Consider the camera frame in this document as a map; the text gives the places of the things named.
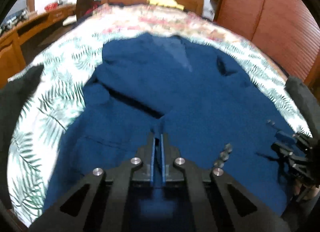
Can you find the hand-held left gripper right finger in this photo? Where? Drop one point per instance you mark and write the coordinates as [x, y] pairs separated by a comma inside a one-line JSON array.
[[163, 162]]

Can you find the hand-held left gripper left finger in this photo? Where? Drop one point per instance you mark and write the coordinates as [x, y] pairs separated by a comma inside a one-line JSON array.
[[152, 162]]

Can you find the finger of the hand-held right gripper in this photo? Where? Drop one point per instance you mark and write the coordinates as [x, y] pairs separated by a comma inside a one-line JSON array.
[[283, 137], [281, 148]]

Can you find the navy blue suit jacket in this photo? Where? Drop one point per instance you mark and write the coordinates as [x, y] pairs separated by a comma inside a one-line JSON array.
[[175, 92]]

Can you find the person's right hand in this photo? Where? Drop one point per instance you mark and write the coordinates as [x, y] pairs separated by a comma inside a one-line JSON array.
[[311, 192]]

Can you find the dark grey garment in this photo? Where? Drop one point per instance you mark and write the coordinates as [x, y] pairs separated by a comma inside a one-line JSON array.
[[300, 97]]

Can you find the leaf print bed sheet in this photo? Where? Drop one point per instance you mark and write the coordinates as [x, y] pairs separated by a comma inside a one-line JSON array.
[[50, 112]]

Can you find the wooden louvered wardrobe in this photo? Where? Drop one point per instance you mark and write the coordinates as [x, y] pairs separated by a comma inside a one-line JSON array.
[[275, 22]]

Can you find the floral blanket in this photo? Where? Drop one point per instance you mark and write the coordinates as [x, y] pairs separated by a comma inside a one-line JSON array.
[[150, 19]]

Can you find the black garment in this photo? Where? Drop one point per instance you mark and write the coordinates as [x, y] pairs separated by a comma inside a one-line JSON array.
[[17, 92]]

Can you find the yellow plush toy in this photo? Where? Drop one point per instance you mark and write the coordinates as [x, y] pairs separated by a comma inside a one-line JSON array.
[[162, 0]]

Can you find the red cloth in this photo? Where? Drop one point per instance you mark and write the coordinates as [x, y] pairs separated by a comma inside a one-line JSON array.
[[89, 11]]

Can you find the dark wooden chair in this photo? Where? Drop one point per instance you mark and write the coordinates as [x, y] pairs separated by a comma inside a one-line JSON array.
[[85, 2]]

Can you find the wooden desk cabinet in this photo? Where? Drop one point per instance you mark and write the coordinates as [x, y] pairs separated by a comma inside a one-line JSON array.
[[27, 37]]

